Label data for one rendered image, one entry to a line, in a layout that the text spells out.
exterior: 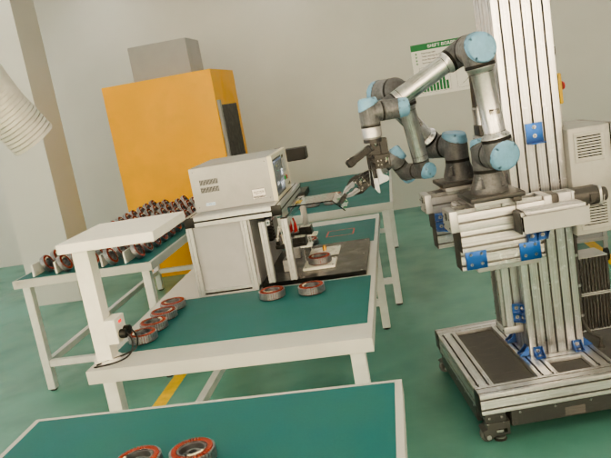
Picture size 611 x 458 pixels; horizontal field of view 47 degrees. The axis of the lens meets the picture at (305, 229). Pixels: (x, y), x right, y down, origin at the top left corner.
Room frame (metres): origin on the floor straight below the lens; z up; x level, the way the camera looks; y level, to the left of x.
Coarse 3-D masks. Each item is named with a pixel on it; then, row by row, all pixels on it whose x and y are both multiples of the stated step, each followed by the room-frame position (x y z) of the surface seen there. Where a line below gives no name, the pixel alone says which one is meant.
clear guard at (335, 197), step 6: (300, 198) 3.40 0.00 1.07; (306, 198) 3.37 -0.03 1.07; (312, 198) 3.34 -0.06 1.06; (318, 198) 3.30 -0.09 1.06; (324, 198) 3.27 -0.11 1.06; (330, 198) 3.24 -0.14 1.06; (336, 198) 3.29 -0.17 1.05; (294, 204) 3.24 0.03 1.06; (300, 204) 3.20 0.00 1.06; (306, 204) 3.20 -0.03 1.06; (336, 204) 3.18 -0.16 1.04; (342, 204) 3.23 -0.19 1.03
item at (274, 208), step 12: (288, 192) 3.34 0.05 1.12; (252, 204) 3.12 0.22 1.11; (264, 204) 3.06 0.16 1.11; (276, 204) 2.99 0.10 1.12; (288, 204) 3.19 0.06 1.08; (192, 216) 3.08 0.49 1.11; (204, 216) 3.03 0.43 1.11; (216, 216) 3.02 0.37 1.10; (228, 216) 3.01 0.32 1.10; (240, 216) 3.01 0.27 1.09; (252, 216) 3.00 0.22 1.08; (264, 216) 2.99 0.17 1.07
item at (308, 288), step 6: (306, 282) 2.86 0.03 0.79; (312, 282) 2.85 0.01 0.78; (318, 282) 2.83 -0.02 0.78; (300, 288) 2.79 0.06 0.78; (306, 288) 2.77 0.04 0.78; (312, 288) 2.76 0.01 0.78; (318, 288) 2.77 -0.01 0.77; (324, 288) 2.80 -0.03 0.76; (306, 294) 2.77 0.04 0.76; (312, 294) 2.76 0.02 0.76
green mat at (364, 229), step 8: (328, 224) 4.24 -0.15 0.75; (336, 224) 4.20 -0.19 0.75; (344, 224) 4.16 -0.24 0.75; (352, 224) 4.11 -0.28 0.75; (360, 224) 4.07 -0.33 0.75; (368, 224) 4.03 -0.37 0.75; (280, 232) 4.28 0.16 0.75; (320, 232) 4.06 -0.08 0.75; (336, 232) 3.98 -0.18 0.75; (344, 232) 3.94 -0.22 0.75; (352, 232) 3.90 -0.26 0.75; (360, 232) 3.86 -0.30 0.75; (368, 232) 3.82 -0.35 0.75; (320, 240) 3.83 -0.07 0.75; (328, 240) 3.79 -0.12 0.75; (336, 240) 3.75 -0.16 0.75; (344, 240) 3.72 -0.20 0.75
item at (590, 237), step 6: (588, 234) 5.04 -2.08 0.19; (594, 234) 5.01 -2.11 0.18; (600, 234) 4.98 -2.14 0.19; (606, 234) 4.91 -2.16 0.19; (582, 240) 4.93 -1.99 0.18; (588, 240) 4.93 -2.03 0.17; (594, 240) 4.92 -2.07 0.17; (600, 240) 4.92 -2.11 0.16; (606, 240) 4.91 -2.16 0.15; (606, 246) 4.91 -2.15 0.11; (606, 252) 4.89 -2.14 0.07
